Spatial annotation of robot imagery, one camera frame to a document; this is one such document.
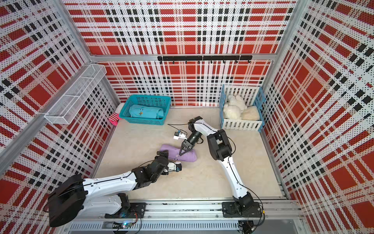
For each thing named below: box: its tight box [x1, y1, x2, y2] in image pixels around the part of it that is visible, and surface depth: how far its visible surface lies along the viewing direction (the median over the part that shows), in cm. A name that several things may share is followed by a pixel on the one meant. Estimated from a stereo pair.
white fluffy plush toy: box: [223, 94, 248, 120], surface depth 104 cm
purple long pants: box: [159, 144, 198, 163], surface depth 89 cm
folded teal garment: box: [129, 104, 165, 119], surface depth 110 cm
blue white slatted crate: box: [219, 84, 266, 133], surface depth 109 cm
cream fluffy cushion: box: [240, 105, 260, 121], surface depth 107 cm
